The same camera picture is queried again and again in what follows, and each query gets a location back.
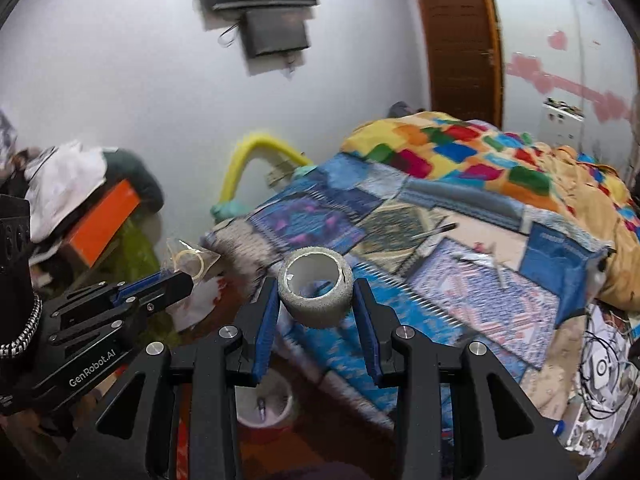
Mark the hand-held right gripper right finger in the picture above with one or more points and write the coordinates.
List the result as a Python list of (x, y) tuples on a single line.
[(369, 332)]

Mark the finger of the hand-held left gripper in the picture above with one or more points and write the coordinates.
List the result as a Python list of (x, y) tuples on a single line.
[(135, 287), (167, 290)]

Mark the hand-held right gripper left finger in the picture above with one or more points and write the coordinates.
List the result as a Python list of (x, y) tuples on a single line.
[(265, 332)]

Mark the clear bag of rubber bands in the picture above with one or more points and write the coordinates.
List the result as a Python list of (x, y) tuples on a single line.
[(192, 260)]

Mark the grey tape roll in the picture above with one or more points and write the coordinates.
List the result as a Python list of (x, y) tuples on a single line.
[(315, 292)]

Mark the white plastic waste bin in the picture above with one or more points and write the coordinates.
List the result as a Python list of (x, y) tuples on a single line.
[(265, 402)]

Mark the black marker pen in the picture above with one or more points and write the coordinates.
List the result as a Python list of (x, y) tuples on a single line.
[(260, 405)]

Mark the thin black pen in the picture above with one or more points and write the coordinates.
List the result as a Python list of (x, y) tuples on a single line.
[(435, 231)]

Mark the clear plastic wrapper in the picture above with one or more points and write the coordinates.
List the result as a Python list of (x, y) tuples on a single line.
[(482, 262)]

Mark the green patterned box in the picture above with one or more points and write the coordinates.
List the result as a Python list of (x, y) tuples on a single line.
[(125, 255)]

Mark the white paper bag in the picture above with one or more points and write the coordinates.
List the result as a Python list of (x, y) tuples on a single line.
[(210, 302)]

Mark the orange cardboard box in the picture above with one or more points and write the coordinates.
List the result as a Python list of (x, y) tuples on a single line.
[(102, 225)]

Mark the teal cloth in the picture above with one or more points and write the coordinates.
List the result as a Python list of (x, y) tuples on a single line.
[(227, 209)]

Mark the red flat tray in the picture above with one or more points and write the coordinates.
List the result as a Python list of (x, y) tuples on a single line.
[(272, 435)]

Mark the dark grey bag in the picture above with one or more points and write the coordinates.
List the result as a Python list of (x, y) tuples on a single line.
[(142, 180)]

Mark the blue patterned bedsheet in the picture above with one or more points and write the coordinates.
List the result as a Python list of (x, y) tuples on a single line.
[(350, 215)]

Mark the white cloth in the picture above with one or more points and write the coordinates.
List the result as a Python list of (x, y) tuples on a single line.
[(60, 180)]

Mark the yellow foam tube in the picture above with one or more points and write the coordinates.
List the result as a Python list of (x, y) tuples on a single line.
[(240, 160)]

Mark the colourful patchwork quilt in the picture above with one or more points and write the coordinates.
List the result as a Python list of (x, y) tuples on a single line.
[(480, 160)]

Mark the dark grey cloth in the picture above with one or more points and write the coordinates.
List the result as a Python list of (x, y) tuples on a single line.
[(405, 109)]

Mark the white boxy appliance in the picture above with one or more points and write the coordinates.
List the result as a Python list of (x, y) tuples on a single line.
[(564, 122)]

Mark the brown wooden door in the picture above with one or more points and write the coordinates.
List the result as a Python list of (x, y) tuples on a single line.
[(457, 40)]

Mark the frosted sliding door wardrobe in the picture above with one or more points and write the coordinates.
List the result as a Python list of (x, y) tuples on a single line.
[(565, 35)]

